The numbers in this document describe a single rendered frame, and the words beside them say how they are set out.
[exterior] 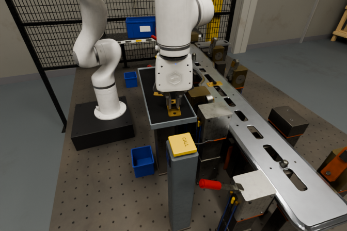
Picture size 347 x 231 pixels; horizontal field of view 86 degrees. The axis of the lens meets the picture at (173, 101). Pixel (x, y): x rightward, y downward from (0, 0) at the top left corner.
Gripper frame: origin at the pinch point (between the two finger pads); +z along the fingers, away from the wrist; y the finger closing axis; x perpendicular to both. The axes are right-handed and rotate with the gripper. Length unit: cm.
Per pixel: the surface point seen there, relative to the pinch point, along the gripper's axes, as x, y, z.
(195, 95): 17.7, 11.7, 10.7
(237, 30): 318, 167, 71
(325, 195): -24, 40, 19
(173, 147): -15.8, -1.8, 2.7
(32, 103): 178, -172, 120
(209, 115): 0.8, 12.7, 7.7
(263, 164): -12.8, 27.9, 18.6
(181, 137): -12.7, 0.6, 2.7
